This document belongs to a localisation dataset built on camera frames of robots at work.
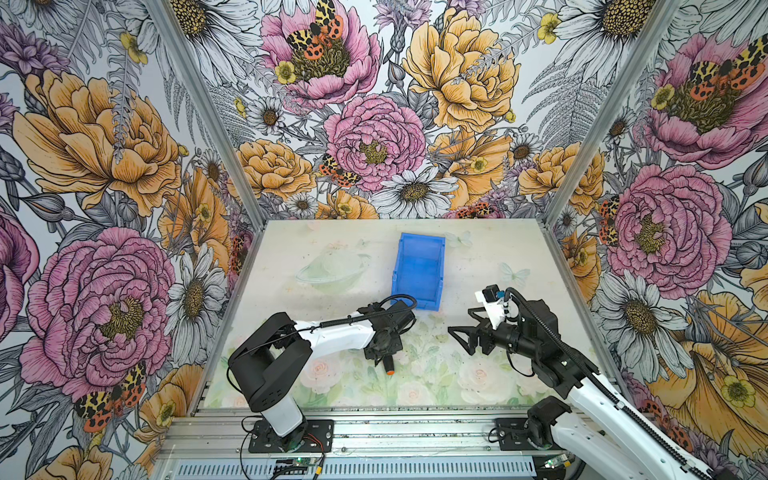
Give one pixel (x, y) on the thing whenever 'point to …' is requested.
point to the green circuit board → (293, 466)
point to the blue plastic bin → (420, 270)
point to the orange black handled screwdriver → (389, 365)
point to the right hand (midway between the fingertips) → (461, 330)
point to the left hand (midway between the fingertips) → (385, 355)
